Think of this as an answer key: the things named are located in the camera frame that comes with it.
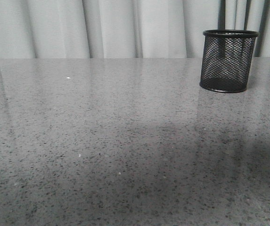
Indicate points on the grey pleated curtain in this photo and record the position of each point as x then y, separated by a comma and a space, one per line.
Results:
124, 28

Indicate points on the black wire mesh bucket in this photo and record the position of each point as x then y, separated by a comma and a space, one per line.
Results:
227, 60

